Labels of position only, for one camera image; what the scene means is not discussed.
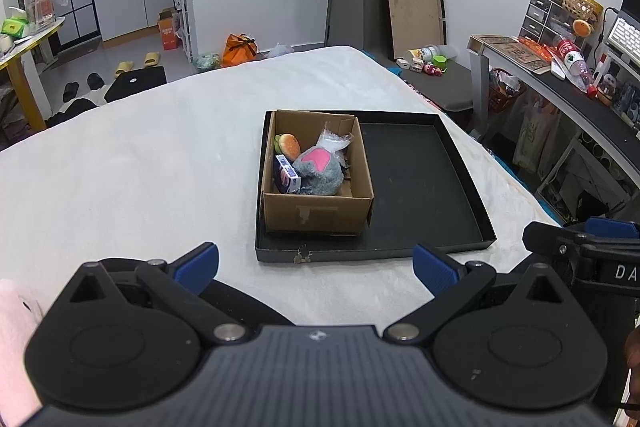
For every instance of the pink cloth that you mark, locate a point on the pink cloth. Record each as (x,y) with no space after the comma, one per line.
(12,337)

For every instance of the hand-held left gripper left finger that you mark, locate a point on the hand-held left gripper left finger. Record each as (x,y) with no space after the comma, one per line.
(197,264)

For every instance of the beige tote bag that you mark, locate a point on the beige tote bag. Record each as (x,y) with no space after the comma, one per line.
(532,137)

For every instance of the black shallow tray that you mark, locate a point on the black shallow tray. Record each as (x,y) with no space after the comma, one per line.
(420,187)

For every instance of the black slipper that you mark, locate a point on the black slipper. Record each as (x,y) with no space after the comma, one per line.
(95,81)
(71,92)

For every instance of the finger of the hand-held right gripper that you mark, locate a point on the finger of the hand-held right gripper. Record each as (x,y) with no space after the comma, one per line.
(550,239)

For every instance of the burger plush toy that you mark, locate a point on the burger plush toy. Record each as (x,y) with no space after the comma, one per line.
(289,144)

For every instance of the red basket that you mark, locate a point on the red basket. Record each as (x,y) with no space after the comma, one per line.
(502,97)

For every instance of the green tissue box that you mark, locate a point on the green tissue box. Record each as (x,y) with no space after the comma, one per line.
(14,27)

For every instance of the large brown box lid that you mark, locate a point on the large brown box lid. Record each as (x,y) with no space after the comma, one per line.
(415,7)

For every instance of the large glass jar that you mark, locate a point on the large glass jar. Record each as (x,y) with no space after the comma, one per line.
(40,7)

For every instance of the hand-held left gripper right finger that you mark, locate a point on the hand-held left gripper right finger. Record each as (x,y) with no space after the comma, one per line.
(432,267)

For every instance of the white rolling rack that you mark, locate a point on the white rolling rack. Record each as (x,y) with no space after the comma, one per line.
(187,27)

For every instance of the black laptop bag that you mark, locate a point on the black laptop bag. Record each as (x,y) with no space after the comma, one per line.
(135,82)

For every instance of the grey drawer organiser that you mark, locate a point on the grey drawer organiser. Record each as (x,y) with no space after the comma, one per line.
(537,17)

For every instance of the green plastic bag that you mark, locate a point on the green plastic bag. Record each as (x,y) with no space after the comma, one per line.
(206,61)

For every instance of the small white box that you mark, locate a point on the small white box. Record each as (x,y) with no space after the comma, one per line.
(403,64)

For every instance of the green cup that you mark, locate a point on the green cup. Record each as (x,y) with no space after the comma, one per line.
(440,61)

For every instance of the black white clothing pile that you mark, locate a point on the black white clothing pile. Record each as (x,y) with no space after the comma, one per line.
(75,107)

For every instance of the white keyboard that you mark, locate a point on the white keyboard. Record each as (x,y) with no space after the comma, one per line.
(622,34)

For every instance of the yellow slipper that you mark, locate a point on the yellow slipper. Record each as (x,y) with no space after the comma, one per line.
(124,68)
(151,58)

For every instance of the grey black desk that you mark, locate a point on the grey black desk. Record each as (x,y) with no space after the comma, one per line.
(575,97)

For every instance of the yellow wooden table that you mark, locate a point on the yellow wooden table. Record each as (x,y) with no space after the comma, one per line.
(22,77)

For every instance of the blue tissue packet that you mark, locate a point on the blue tissue packet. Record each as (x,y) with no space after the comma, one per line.
(285,174)

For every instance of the clear bottle red label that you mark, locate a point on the clear bottle red label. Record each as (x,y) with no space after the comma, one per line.
(575,62)

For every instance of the brown cardboard sheet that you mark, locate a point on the brown cardboard sheet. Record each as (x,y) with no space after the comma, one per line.
(515,49)

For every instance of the white plastic bag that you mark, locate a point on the white plastic bag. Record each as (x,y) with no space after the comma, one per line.
(280,51)

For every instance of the brown cardboard box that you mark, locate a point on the brown cardboard box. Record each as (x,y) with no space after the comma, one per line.
(315,212)

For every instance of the orange bag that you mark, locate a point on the orange bag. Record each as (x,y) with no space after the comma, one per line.
(239,51)

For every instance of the orange plush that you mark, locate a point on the orange plush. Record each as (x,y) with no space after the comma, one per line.
(581,28)

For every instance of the orange cardboard box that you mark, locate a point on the orange cardboard box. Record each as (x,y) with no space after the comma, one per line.
(169,34)

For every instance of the woven basket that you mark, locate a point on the woven basket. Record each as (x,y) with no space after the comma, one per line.
(580,4)

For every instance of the white star plush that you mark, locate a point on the white star plush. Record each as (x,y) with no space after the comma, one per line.
(332,139)

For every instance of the grey bench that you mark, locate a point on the grey bench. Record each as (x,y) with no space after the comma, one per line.
(445,87)

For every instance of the person's right hand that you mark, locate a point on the person's right hand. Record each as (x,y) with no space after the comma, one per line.
(634,357)

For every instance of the red snack packet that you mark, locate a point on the red snack packet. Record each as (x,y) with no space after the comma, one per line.
(542,49)

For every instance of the white plastic bottle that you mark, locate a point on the white plastic bottle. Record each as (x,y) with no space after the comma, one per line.
(425,53)

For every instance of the grey pink plush toy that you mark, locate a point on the grey pink plush toy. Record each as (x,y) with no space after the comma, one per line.
(315,167)

